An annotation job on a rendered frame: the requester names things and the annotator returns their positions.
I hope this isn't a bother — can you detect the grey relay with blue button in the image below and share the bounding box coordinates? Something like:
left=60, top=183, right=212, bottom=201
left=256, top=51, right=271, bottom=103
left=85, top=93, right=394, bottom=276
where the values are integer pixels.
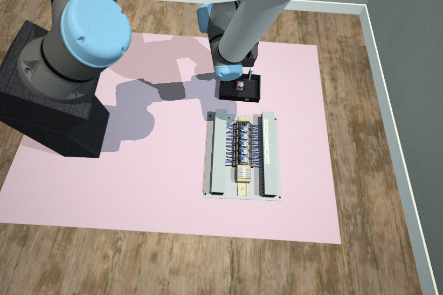
left=240, top=133, right=249, bottom=142
left=240, top=125, right=249, bottom=134
left=240, top=156, right=249, bottom=165
left=240, top=148, right=249, bottom=157
left=240, top=141, right=249, bottom=149

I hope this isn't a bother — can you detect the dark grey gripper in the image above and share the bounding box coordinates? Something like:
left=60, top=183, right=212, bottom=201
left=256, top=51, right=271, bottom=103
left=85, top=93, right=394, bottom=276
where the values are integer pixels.
left=241, top=40, right=259, bottom=81

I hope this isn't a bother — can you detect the grey relay panel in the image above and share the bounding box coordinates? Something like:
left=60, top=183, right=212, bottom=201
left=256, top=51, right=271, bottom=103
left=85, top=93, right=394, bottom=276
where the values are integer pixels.
left=203, top=109, right=282, bottom=201

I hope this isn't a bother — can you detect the grey relay with red button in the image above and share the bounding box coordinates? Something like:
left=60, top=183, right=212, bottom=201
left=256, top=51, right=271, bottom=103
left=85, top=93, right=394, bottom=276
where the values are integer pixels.
left=236, top=81, right=244, bottom=90

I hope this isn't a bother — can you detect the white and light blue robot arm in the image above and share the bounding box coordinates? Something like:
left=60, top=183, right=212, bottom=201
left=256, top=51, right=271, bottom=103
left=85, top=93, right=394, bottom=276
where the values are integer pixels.
left=17, top=0, right=291, bottom=103

